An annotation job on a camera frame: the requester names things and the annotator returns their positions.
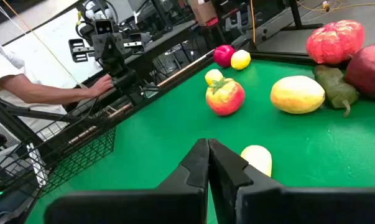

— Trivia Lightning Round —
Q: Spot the person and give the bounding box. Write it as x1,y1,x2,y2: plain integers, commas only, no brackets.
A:
0,35,68,147

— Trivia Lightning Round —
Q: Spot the red-orange tomato with green stem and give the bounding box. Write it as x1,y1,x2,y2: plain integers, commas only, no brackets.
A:
205,77,246,117

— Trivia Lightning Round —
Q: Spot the red mesh-wrapped produce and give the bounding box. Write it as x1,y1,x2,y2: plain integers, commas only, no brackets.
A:
305,19,366,65

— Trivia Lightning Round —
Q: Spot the person's forearm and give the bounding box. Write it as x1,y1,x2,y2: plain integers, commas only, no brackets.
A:
0,73,93,105

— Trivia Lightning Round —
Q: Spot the cardboard box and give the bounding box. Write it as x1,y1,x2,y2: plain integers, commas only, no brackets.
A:
187,0,218,27

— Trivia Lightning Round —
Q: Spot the pale pink vegetable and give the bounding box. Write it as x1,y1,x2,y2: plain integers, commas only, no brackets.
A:
240,144,272,177

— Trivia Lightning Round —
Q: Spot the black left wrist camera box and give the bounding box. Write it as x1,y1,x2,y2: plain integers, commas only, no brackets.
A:
93,19,114,35

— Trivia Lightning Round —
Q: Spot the black stand post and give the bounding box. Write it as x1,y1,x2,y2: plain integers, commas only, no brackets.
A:
280,0,324,32

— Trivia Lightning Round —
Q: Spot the large yellow mango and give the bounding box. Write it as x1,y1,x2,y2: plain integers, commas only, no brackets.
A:
270,75,326,114

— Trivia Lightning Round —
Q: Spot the red apple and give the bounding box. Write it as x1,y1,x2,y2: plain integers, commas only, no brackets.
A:
213,44,236,68

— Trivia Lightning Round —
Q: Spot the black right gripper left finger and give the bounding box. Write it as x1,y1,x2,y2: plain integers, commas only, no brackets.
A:
44,138,210,224

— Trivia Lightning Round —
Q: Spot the yellow cable with plug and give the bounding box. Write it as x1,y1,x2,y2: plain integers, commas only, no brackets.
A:
295,0,375,13

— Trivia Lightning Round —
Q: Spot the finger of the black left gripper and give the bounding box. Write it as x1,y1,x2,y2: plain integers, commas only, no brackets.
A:
68,38,95,63
128,32,152,47

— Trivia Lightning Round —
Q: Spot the small yellow lemon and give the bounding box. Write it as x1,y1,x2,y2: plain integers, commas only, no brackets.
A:
204,68,225,86

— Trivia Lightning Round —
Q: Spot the dark red round produce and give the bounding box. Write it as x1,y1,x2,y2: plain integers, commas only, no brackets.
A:
344,42,375,100

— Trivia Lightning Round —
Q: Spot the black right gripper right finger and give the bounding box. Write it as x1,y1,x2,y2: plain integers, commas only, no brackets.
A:
208,138,375,224

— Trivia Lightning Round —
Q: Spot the person's hand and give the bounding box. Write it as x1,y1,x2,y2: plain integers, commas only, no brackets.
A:
88,73,114,97

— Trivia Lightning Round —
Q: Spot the black wire basket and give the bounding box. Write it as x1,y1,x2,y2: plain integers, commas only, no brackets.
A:
0,93,117,203

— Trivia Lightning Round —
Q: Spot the round yellow lemon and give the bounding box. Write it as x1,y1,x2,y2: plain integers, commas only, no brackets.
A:
230,49,252,71

